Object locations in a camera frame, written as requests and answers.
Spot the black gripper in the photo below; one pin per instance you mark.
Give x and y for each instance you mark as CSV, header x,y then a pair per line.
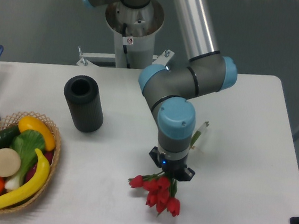
x,y
171,163

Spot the red tulip bouquet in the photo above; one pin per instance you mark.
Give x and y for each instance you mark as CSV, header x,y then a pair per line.
x,y
162,189

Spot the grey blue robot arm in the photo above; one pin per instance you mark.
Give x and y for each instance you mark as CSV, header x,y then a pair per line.
x,y
168,92

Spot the dark grey ribbed vase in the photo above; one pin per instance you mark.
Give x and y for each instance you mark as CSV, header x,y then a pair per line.
x,y
83,99

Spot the purple red vegetable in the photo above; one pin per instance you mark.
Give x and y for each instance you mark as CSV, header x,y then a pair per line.
x,y
49,156

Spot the yellow banana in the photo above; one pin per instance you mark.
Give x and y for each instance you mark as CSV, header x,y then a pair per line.
x,y
31,187

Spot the green bok choy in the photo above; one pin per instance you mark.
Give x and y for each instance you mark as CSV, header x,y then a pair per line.
x,y
25,145

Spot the beige round disc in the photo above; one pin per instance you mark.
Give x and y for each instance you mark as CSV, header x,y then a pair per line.
x,y
10,162

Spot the woven wicker basket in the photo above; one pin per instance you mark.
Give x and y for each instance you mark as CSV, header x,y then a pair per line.
x,y
55,148

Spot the white metal bracket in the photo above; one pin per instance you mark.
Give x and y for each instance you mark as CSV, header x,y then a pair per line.
x,y
108,59

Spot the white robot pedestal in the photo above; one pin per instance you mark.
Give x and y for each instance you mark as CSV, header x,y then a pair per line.
x,y
134,33

